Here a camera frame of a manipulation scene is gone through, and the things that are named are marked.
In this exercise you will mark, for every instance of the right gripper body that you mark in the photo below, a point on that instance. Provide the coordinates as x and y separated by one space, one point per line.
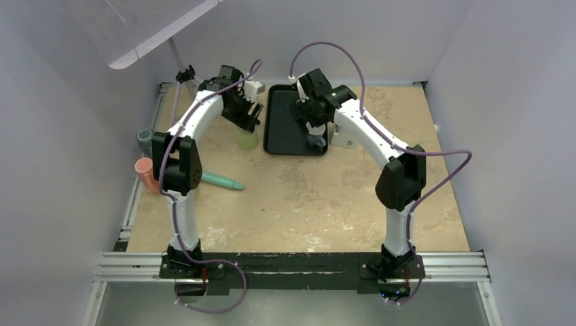
301 108

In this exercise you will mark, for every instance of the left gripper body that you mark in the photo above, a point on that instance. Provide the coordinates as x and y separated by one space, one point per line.
238 113

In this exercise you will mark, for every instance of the blue patterned mug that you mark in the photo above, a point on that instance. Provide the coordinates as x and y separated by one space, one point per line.
315 135

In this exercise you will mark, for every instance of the green cup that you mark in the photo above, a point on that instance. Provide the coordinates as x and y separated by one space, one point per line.
247 141

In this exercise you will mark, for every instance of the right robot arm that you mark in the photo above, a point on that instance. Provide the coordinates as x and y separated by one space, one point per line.
403 168

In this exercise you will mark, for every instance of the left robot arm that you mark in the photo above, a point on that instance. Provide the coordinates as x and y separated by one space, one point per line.
176 160

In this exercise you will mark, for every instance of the dark teal mug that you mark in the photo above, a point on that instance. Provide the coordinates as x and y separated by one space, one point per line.
144 137

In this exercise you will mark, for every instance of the black tray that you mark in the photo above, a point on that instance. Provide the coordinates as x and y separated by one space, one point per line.
282 134

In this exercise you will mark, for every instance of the tripod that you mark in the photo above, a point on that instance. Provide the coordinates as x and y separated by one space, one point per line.
188 85

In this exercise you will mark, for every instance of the teal cylinder toy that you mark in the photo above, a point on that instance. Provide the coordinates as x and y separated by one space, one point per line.
221 181

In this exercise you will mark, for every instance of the pink cup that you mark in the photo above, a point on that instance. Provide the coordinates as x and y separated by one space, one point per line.
145 171

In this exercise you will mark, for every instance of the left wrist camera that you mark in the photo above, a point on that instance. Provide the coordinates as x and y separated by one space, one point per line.
251 88

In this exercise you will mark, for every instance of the aluminium rail frame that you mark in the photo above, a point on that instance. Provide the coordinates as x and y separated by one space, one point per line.
444 267

